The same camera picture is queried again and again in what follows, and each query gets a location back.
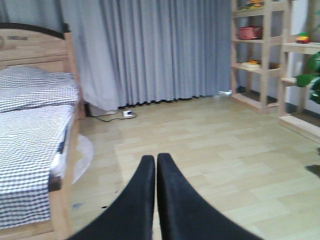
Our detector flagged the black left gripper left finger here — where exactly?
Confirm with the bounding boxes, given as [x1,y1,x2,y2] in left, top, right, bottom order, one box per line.
[70,155,155,240]

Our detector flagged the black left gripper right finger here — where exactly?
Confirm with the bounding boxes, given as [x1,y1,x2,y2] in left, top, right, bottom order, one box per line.
[156,153,259,240]

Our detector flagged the round grey rug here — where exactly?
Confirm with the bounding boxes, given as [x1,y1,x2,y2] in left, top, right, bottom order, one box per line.
[72,134,95,184]

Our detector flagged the floor power outlet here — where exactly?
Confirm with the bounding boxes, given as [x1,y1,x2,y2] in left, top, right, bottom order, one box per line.
[122,110,135,119]

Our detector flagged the checkered bed sheet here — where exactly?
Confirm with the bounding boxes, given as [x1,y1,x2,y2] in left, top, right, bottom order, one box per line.
[0,105,74,229]

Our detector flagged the grey pleated curtain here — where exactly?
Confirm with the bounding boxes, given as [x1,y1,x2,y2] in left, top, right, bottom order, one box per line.
[0,0,231,110]

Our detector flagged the checkered pillow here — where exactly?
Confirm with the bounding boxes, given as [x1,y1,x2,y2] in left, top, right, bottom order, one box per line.
[0,66,79,113]

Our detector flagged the green plant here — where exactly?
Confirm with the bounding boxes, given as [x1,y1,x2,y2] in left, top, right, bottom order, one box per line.
[296,52,320,105]

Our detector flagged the red pot on shelf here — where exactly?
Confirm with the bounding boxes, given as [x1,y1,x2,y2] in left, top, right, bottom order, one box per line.
[237,26,263,40]

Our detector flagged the wooden shelf unit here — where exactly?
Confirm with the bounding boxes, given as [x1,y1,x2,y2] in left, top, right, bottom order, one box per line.
[230,0,291,114]
[278,34,320,143]

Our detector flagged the colourful toy on shelf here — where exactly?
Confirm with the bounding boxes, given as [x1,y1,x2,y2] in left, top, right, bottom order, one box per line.
[295,32,310,44]

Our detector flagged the black outlet cable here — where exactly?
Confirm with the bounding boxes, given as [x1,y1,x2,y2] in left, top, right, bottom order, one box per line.
[96,111,138,123]

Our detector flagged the wooden bed frame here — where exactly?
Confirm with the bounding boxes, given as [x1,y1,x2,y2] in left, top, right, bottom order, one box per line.
[0,22,85,240]

